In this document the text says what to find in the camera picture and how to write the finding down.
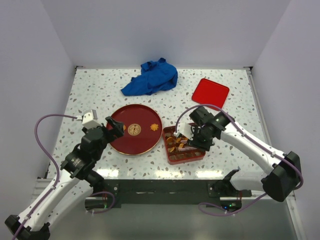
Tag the blue crumpled cloth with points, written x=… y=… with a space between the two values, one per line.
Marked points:
x=155 y=76

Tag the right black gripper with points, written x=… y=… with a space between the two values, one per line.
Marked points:
x=194 y=143

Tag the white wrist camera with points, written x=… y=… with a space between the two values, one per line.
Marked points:
x=184 y=129
x=90 y=119

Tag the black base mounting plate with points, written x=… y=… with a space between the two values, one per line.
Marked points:
x=160 y=192

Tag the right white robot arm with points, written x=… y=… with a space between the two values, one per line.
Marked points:
x=282 y=172

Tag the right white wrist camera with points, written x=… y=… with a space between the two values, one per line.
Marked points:
x=184 y=129

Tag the round dark red tray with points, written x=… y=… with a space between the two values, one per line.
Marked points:
x=138 y=138

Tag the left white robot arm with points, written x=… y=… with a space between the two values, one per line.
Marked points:
x=33 y=222

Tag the pink metal tongs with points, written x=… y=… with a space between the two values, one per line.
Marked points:
x=186 y=147

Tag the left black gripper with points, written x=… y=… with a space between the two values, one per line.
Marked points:
x=117 y=126

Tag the red compartment cookie box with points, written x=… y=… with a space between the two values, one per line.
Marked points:
x=177 y=157

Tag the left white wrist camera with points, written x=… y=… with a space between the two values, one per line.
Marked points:
x=90 y=119

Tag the red square box lid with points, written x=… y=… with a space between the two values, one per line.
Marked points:
x=210 y=92

